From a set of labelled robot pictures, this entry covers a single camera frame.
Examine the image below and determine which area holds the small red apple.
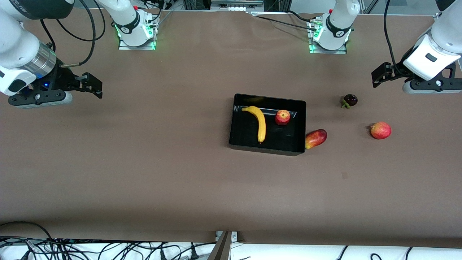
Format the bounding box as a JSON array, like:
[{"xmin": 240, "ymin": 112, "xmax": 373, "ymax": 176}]
[{"xmin": 275, "ymin": 109, "xmax": 291, "ymax": 126}]

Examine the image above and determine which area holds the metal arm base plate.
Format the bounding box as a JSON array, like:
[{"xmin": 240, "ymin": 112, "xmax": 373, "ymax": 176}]
[
  {"xmin": 118, "ymin": 14, "xmax": 157, "ymax": 51},
  {"xmin": 309, "ymin": 20, "xmax": 348, "ymax": 55}
]

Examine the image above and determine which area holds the black plastic tray box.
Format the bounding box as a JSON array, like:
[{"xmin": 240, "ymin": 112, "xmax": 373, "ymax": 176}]
[{"xmin": 228, "ymin": 93, "xmax": 307, "ymax": 157}]

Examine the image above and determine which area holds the white power strip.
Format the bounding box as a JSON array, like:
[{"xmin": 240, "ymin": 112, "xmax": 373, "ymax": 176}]
[{"xmin": 211, "ymin": 0, "xmax": 264, "ymax": 10}]

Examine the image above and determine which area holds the grey metal pole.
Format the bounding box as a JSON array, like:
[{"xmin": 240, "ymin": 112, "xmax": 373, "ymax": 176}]
[{"xmin": 207, "ymin": 231, "xmax": 232, "ymax": 260}]

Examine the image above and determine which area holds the metal table edge bracket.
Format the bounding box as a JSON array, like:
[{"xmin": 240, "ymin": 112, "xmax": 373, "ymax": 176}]
[{"xmin": 215, "ymin": 231, "xmax": 238, "ymax": 242}]

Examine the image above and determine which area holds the yellow banana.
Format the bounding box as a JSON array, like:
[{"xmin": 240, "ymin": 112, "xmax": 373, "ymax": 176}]
[{"xmin": 241, "ymin": 105, "xmax": 267, "ymax": 144}]

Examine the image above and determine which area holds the red yellow mango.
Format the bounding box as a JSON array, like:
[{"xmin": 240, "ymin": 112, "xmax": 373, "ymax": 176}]
[{"xmin": 305, "ymin": 129, "xmax": 328, "ymax": 150}]

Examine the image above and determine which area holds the dark purple mangosteen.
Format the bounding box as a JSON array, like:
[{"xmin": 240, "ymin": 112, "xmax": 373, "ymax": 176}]
[{"xmin": 341, "ymin": 94, "xmax": 358, "ymax": 109}]

